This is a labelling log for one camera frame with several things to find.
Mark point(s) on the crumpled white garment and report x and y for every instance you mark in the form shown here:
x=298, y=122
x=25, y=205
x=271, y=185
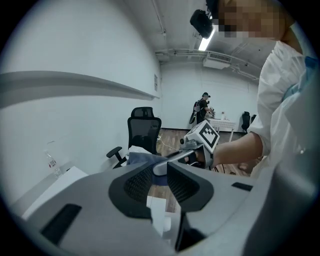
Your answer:
x=137, y=149

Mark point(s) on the white long table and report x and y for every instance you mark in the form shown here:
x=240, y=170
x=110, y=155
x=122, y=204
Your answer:
x=222, y=123

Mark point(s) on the black office chair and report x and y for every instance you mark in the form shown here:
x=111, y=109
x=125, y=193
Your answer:
x=246, y=120
x=143, y=127

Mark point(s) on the person's head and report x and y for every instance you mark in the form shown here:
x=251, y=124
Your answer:
x=250, y=22

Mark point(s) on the person's right forearm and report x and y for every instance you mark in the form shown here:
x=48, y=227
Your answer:
x=237, y=150

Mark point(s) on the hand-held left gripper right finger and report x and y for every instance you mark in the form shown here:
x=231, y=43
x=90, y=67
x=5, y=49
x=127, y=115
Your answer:
x=220, y=200

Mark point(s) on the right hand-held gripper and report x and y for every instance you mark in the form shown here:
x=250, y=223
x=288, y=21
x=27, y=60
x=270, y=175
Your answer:
x=206, y=136

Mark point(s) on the white air conditioner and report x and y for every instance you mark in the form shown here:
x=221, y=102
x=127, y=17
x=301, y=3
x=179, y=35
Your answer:
x=216, y=62

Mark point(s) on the dark blue cloth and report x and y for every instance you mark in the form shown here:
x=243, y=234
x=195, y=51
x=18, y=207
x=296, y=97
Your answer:
x=140, y=158

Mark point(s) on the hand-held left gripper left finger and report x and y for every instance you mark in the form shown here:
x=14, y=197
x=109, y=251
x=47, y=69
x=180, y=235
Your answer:
x=87, y=212

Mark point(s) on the grey wall panel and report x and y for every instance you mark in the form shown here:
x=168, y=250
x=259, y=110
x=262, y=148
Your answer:
x=156, y=82

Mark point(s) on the fluorescent ceiling light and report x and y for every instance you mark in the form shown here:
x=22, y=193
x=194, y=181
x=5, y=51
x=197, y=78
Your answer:
x=207, y=41

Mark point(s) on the person's white clothing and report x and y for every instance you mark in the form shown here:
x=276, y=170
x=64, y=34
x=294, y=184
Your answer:
x=277, y=100

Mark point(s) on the clear plastic water bottle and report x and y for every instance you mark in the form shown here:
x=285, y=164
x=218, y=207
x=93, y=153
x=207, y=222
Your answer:
x=53, y=166

